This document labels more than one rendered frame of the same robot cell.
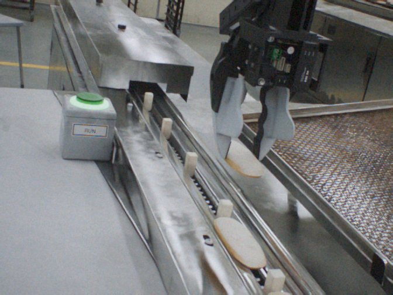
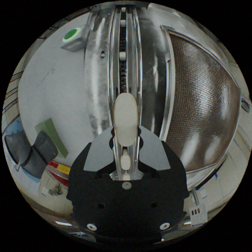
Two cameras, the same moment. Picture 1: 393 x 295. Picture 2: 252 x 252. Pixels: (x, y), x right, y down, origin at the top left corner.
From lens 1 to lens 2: 65 cm
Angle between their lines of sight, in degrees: 96
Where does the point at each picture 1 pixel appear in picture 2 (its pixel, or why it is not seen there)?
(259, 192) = (162, 67)
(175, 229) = (97, 132)
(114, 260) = (85, 122)
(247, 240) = not seen: hidden behind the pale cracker
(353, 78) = not seen: outside the picture
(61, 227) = (69, 105)
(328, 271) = (158, 129)
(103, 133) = (79, 42)
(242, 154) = (126, 129)
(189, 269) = not seen: hidden behind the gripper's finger
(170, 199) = (97, 108)
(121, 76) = (110, 5)
